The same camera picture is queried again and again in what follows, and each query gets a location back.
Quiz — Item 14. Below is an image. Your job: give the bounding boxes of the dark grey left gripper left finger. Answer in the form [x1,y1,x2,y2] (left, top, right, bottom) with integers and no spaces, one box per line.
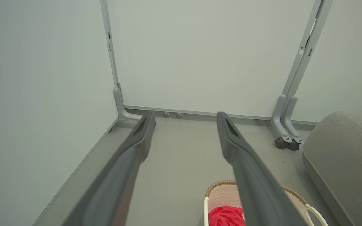
[62,110,156,226]

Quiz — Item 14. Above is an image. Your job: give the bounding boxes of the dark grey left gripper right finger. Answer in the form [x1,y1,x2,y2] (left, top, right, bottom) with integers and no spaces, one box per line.
[216,112,307,226]

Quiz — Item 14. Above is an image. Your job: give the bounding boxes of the red cloth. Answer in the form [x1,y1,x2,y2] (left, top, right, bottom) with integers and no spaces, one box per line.
[208,206,246,226]

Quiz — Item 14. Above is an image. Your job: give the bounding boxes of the grey fabric sofa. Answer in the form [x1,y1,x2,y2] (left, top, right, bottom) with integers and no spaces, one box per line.
[302,110,362,226]

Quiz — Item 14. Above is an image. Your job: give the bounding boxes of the cream laundry basket brown rim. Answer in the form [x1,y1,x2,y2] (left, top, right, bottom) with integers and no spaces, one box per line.
[204,180,329,226]

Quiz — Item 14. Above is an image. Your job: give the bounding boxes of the grey partition foot paired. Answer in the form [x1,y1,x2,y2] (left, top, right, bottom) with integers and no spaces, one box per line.
[271,94,292,143]
[283,96,304,145]

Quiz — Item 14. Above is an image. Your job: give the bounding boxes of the grey partition foot single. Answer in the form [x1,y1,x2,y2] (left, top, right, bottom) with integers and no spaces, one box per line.
[113,85,144,121]

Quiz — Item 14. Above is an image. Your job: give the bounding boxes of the grey partition base rail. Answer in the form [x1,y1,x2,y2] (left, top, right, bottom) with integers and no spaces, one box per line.
[32,118,119,226]
[123,106,272,123]
[294,119,318,131]

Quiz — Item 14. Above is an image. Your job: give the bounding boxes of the grey double partition frame post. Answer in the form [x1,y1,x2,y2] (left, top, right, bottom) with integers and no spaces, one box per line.
[282,0,334,98]

